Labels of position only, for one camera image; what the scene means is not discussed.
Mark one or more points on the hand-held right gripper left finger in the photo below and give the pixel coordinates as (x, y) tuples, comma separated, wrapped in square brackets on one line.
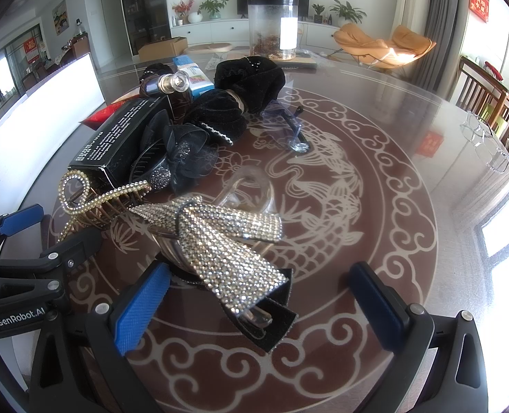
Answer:
[(140, 305)]

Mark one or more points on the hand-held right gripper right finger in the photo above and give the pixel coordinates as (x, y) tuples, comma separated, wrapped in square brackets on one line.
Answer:
[(375, 305)]

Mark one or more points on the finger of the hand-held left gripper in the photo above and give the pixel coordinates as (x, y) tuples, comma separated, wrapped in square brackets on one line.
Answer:
[(72, 247), (22, 219)]

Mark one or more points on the gold rhinestone hair claw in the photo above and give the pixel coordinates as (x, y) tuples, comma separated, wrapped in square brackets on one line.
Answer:
[(104, 213)]

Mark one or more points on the silver rhinestone bow hair clip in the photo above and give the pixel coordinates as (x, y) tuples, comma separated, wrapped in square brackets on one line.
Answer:
[(220, 241)]

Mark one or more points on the black lace flower hair clip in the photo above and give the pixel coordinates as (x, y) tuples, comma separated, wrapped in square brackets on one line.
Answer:
[(181, 150)]

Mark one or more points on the brown patterned glass desktop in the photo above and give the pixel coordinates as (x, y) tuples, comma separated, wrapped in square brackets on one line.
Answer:
[(452, 245)]

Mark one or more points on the white rectangular box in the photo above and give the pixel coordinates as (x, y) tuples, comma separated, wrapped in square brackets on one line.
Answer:
[(44, 103)]

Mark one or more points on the black cardboard box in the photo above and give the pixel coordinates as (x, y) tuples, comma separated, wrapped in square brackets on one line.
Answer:
[(117, 137)]

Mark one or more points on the red packet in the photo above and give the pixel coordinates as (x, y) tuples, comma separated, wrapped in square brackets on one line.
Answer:
[(102, 116)]

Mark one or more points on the clear plastic hair claw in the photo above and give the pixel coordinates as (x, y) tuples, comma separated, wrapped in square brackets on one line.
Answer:
[(265, 185)]

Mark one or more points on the red door poster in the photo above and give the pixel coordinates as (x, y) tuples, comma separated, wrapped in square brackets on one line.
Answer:
[(31, 48)]

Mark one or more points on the wooden side cabinet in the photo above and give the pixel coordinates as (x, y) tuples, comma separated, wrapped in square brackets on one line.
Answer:
[(80, 46)]

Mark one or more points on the perfume bottle with clear cap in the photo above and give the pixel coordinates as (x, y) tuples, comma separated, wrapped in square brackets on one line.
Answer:
[(173, 82)]

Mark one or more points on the small black scrunchie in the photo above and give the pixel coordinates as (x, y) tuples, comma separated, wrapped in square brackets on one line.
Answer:
[(155, 69)]

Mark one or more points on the blue and white box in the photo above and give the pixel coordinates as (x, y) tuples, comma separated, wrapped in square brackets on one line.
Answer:
[(192, 73)]

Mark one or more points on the clear plastic wrapper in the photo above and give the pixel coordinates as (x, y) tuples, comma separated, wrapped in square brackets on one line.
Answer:
[(215, 61)]

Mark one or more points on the wooden coffee table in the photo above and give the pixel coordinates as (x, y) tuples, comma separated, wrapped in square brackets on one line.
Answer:
[(209, 47)]

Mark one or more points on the dark glass cabinet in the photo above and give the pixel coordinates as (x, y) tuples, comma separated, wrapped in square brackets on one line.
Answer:
[(145, 8)]

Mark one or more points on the wooden dining chair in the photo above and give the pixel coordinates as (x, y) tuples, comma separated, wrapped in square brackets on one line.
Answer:
[(495, 90)]

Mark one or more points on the flat brown wrapped board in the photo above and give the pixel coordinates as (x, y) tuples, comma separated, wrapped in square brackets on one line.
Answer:
[(304, 62)]

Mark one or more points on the round white vase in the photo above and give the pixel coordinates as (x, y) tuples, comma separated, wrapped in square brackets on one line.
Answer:
[(195, 17)]

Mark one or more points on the white television cabinet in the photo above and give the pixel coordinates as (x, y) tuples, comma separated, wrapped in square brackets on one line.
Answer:
[(220, 30)]

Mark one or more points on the orange lounge chair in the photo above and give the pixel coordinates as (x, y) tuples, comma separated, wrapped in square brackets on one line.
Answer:
[(355, 39), (409, 43)]

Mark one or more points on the red flowers in vase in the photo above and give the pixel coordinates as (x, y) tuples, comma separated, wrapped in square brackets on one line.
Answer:
[(181, 6)]

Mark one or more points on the green potted plant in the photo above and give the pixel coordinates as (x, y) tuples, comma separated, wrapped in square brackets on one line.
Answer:
[(213, 5)]

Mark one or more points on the grey curtain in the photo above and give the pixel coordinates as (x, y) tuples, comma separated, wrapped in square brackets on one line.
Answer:
[(441, 26)]

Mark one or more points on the large leafy potted plant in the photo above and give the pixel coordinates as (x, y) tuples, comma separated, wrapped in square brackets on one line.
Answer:
[(347, 10)]

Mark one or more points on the clear plastic jar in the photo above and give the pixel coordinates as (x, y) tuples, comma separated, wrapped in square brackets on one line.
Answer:
[(271, 26)]

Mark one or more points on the small potted plant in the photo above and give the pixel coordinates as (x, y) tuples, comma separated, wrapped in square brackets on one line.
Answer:
[(317, 10)]

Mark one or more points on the white floral curtain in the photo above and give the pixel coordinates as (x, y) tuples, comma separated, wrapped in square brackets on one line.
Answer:
[(411, 2)]

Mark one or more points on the clear frame glasses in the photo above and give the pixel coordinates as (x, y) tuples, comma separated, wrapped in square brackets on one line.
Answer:
[(501, 161)]

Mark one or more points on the framed wall painting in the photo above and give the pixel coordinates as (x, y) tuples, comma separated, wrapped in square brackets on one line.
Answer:
[(59, 16)]

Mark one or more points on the red wall hanging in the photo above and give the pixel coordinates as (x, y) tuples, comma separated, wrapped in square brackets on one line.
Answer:
[(479, 3)]

